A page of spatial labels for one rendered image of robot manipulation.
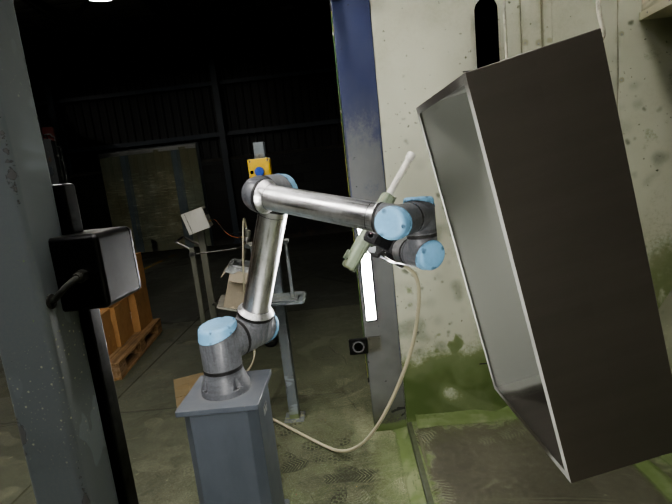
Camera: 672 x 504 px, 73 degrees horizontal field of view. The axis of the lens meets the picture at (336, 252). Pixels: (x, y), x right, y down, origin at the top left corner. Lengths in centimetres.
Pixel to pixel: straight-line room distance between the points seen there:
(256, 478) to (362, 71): 184
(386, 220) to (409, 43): 135
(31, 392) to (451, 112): 163
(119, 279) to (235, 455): 144
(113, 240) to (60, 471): 21
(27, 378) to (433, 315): 215
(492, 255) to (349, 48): 119
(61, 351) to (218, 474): 149
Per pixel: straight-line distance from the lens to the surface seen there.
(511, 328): 203
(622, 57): 272
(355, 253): 159
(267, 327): 187
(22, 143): 47
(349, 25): 240
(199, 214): 410
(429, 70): 239
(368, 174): 230
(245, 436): 181
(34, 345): 47
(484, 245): 190
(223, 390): 181
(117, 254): 48
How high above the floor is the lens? 142
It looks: 10 degrees down
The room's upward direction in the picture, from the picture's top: 6 degrees counter-clockwise
